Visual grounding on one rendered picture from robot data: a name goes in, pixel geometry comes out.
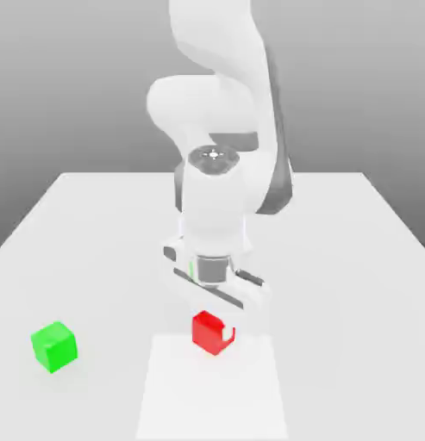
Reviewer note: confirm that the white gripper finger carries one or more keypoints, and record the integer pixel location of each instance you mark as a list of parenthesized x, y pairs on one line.
[(228, 331)]

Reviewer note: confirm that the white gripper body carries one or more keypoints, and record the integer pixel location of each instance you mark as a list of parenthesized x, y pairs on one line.
[(229, 293)]

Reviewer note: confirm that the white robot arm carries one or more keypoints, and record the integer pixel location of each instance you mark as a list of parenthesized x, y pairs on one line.
[(212, 206)]

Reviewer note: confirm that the small red cube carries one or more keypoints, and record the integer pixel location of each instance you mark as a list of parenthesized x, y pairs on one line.
[(206, 332)]

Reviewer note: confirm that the small green cube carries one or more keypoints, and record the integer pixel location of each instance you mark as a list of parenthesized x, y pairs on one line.
[(53, 346)]

